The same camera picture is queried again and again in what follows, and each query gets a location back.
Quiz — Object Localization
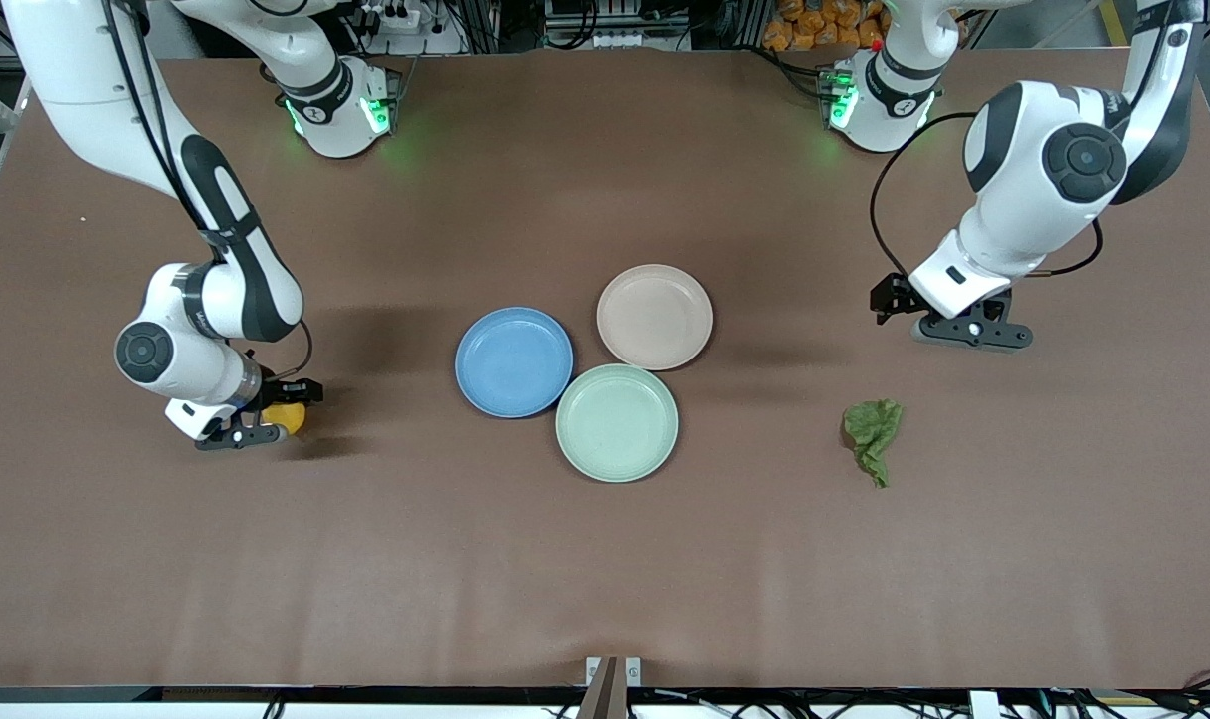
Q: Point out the green lettuce leaf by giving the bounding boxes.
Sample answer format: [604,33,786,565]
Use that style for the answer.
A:
[842,399,905,490]

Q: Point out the brown table cover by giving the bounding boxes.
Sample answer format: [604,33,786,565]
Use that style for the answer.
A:
[0,50,1210,690]

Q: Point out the blue round plate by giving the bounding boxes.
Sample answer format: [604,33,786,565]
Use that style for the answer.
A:
[454,307,575,419]

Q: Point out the beige round plate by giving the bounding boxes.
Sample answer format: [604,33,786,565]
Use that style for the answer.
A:
[596,264,714,372]

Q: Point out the bag of orange items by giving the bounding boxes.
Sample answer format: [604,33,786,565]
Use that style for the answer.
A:
[762,0,891,53]

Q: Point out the pale green round plate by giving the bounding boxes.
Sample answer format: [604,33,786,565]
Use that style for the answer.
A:
[554,363,680,484]

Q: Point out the white power strip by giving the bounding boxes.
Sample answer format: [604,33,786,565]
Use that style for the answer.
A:
[353,0,426,33]

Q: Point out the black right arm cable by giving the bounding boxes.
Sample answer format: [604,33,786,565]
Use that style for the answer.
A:
[101,0,314,385]

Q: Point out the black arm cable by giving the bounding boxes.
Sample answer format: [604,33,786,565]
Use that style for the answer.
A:
[870,110,1105,281]
[101,0,314,385]

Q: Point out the black right camera bracket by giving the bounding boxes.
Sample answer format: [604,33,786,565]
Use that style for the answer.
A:
[194,423,289,452]

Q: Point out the black camera bracket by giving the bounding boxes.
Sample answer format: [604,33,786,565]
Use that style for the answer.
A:
[194,423,289,452]
[912,288,1033,351]

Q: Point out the black left camera bracket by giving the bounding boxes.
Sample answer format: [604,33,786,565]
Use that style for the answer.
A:
[912,288,1033,351]

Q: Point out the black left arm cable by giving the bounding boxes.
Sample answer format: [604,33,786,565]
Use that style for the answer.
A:
[870,110,1105,281]

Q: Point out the metal table edge bracket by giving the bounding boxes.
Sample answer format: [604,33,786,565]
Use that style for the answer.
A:
[585,656,643,719]

